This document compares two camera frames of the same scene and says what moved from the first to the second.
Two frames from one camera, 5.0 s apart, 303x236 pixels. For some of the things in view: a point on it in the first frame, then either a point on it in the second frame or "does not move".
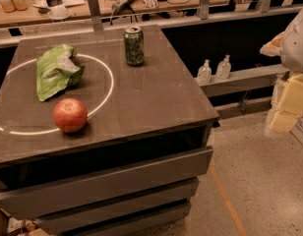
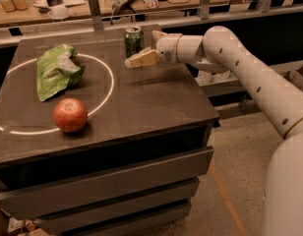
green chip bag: [56, 68] does not move
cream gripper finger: [273, 47] → [166, 43]
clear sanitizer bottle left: [204, 75] does not move
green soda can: [134, 45] does not move
